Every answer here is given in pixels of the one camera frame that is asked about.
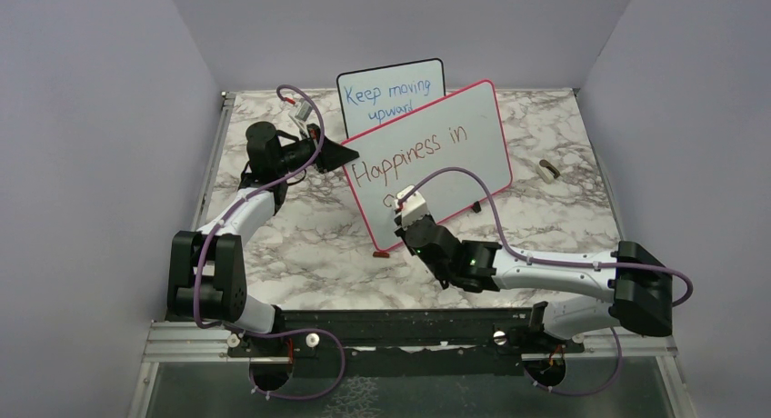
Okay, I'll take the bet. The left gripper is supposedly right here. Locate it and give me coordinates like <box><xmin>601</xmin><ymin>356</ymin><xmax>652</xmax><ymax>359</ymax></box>
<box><xmin>274</xmin><ymin>123</ymin><xmax>359</xmax><ymax>174</ymax></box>

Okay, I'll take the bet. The pink framed whiteboard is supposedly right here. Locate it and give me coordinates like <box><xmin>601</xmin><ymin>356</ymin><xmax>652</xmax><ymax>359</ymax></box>
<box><xmin>343</xmin><ymin>80</ymin><xmax>514</xmax><ymax>251</ymax></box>

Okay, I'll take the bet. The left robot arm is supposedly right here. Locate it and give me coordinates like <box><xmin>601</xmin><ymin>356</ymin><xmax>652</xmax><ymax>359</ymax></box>
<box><xmin>166</xmin><ymin>122</ymin><xmax>359</xmax><ymax>355</ymax></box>

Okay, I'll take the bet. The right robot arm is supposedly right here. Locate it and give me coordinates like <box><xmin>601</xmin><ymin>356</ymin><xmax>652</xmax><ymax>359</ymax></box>
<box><xmin>395</xmin><ymin>215</ymin><xmax>674</xmax><ymax>352</ymax></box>

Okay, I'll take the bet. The black framed whiteboard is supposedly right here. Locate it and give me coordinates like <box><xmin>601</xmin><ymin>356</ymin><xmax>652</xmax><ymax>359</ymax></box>
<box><xmin>336</xmin><ymin>57</ymin><xmax>446</xmax><ymax>138</ymax></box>

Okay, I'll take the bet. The small white eraser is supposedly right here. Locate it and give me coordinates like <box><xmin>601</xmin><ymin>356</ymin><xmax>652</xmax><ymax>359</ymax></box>
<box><xmin>536</xmin><ymin>159</ymin><xmax>561</xmax><ymax>184</ymax></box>

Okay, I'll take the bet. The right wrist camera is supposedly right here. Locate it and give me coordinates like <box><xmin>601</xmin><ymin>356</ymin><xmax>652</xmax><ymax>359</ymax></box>
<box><xmin>393</xmin><ymin>185</ymin><xmax>430</xmax><ymax>229</ymax></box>

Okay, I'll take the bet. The black mounting rail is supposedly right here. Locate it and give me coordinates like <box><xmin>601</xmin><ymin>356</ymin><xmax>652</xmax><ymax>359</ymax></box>
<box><xmin>165</xmin><ymin>304</ymin><xmax>648</xmax><ymax>377</ymax></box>

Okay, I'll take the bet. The aluminium table frame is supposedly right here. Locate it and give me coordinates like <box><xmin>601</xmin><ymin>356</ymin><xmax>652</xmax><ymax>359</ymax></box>
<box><xmin>126</xmin><ymin>90</ymin><xmax>700</xmax><ymax>418</ymax></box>

